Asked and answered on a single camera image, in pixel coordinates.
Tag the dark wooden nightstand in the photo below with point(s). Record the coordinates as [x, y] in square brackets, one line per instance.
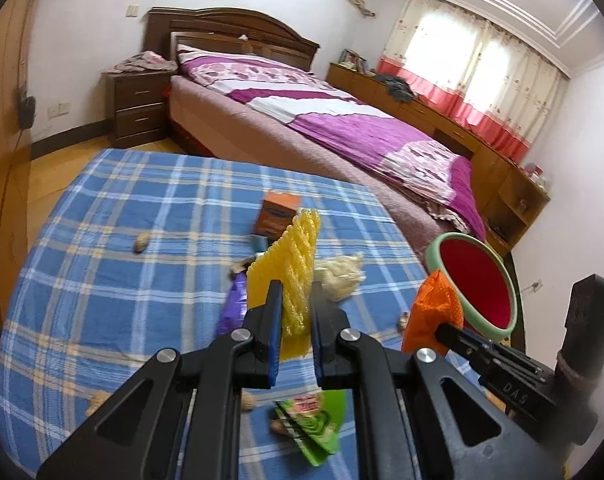
[137, 110]

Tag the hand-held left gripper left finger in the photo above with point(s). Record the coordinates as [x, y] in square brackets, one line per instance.
[274, 335]

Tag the dark grey clothes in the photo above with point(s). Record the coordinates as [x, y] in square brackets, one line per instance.
[397, 87]

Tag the wall socket with plug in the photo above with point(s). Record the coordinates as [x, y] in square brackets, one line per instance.
[534, 286]

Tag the blue plaid blanket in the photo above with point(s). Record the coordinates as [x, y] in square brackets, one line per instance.
[132, 310]

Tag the orange cardboard box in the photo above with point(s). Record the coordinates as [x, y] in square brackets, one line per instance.
[277, 212]

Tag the white and red curtains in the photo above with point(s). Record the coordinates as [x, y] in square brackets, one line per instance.
[482, 60]

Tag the yellow foam net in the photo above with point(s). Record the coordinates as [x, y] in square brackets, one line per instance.
[292, 265]

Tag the red bin with green rim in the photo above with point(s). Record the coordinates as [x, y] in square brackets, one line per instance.
[477, 280]

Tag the orange mesh packet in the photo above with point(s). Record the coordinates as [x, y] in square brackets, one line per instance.
[427, 310]

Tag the purple floral quilt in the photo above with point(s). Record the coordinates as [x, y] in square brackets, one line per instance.
[357, 125]

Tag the bed with mauve cover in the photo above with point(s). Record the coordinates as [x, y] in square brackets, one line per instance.
[262, 135]

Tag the green snack wrapper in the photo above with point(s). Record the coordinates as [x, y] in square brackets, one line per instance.
[317, 425]

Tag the pink patterned cloth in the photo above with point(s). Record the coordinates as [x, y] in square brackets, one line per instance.
[142, 62]

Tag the wooden wardrobe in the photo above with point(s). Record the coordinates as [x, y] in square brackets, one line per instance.
[2, 110]

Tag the long wooden cabinet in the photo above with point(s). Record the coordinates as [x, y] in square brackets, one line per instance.
[432, 110]

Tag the white wall socket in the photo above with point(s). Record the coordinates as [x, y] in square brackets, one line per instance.
[59, 109]

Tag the small teal white box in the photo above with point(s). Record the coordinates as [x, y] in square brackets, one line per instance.
[258, 244]

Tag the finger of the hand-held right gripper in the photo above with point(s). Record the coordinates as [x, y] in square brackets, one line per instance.
[459, 339]

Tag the dark wooden headboard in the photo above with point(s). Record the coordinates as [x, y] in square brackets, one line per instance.
[222, 22]

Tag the small jar on shelf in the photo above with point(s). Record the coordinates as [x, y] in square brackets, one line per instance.
[522, 204]

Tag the wall light switch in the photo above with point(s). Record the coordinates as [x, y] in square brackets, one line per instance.
[132, 10]

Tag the row of books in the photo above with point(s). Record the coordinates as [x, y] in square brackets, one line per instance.
[352, 60]

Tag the black object on wardrobe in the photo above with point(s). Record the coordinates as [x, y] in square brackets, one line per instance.
[26, 107]

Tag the pink and white containers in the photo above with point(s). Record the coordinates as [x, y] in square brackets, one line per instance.
[534, 172]

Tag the purple wrapper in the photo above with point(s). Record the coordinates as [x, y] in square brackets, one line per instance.
[234, 302]

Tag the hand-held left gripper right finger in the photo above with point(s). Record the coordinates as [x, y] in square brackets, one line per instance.
[318, 340]

